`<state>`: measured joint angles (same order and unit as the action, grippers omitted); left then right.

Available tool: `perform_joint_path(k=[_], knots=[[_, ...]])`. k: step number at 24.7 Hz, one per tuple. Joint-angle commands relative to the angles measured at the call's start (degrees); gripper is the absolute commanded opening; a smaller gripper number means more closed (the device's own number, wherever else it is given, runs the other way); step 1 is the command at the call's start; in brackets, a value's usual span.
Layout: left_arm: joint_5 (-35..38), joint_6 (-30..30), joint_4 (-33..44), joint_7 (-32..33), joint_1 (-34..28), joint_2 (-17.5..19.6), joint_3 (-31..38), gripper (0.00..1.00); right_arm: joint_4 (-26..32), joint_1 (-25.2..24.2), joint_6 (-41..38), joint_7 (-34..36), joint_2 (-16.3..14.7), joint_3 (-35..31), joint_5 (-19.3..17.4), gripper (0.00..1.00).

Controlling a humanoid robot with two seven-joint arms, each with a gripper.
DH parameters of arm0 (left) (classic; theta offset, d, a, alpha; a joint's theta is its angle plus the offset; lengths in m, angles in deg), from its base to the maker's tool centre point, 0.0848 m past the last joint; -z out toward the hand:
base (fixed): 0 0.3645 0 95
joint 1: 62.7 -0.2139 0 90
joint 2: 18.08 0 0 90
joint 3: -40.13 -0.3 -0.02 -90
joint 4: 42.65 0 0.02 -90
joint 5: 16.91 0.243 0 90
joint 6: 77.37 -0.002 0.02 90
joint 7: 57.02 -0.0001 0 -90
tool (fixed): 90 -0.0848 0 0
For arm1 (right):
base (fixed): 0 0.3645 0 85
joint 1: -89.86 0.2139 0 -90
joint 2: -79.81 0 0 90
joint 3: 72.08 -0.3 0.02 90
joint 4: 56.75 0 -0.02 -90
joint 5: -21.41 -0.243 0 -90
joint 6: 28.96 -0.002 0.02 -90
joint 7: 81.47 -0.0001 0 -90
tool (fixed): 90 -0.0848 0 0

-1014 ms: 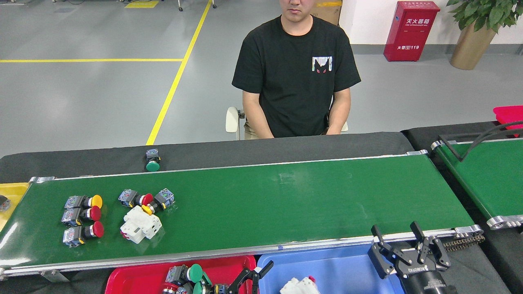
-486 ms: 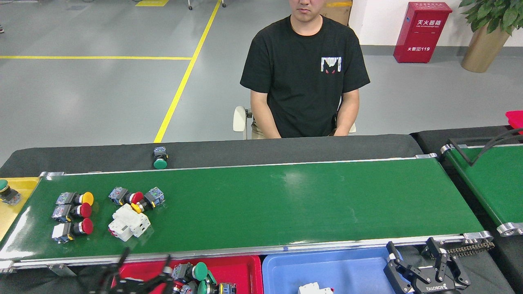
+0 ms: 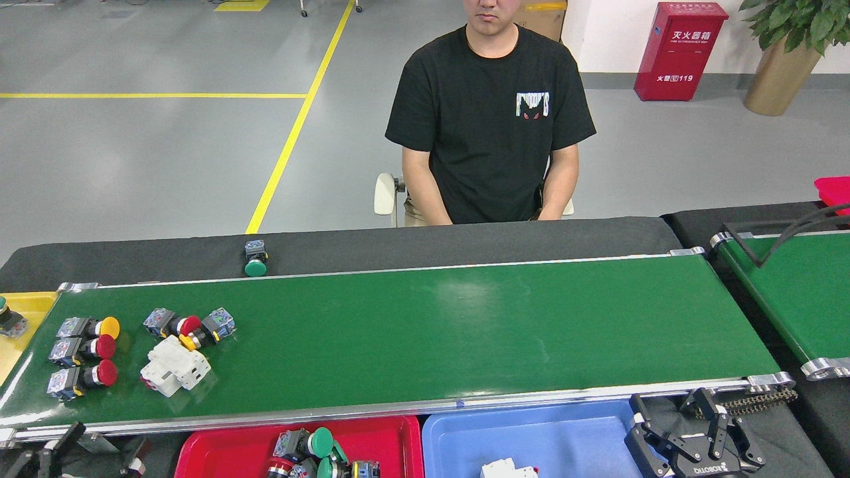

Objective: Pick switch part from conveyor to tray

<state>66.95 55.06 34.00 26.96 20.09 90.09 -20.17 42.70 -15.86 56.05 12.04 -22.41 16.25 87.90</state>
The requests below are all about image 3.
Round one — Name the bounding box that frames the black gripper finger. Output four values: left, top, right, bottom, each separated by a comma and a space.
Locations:
123, 438, 151, 478
3, 424, 87, 478
681, 388, 766, 469
624, 395, 698, 475

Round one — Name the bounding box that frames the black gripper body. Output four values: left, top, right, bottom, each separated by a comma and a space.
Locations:
671, 458, 748, 478

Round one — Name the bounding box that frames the white circuit breaker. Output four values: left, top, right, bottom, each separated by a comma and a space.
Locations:
479, 457, 540, 478
139, 334, 212, 398

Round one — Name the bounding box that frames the red plastic tray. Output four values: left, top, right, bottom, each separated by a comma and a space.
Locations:
174, 415, 426, 478

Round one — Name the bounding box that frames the blue plastic tray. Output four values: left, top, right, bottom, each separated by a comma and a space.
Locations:
422, 398, 665, 478

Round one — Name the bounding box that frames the yellow plastic tray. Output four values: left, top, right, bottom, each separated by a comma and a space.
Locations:
0, 291, 60, 389

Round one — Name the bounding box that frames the short green conveyor belt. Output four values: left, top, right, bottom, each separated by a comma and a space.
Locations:
709, 229, 850, 380

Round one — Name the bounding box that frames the long green conveyor belt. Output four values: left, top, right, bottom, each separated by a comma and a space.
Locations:
0, 248, 796, 444

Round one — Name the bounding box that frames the red plastic bin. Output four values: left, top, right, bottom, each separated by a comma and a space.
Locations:
814, 176, 850, 216

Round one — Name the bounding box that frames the large black table cloth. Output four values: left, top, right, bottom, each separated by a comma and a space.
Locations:
0, 216, 834, 478

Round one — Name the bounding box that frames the person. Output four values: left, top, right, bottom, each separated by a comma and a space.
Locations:
385, 0, 597, 226

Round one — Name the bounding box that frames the grey office chair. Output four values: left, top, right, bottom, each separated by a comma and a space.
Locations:
373, 171, 575, 228

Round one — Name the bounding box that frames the gold plant pot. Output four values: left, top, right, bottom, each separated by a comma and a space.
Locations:
743, 37, 824, 117

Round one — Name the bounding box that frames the red fire extinguisher box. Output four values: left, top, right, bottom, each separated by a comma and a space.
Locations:
634, 1, 729, 102

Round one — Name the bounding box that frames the brown cardboard box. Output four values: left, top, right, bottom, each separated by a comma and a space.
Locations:
515, 0, 568, 42

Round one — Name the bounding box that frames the white stand on wheels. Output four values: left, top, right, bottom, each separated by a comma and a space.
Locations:
299, 0, 364, 17

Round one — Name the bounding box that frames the black conveyor drive chain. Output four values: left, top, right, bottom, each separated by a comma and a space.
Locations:
721, 388, 798, 416

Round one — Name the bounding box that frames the black conveyor guide bracket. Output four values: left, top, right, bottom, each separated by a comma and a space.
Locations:
721, 202, 850, 268

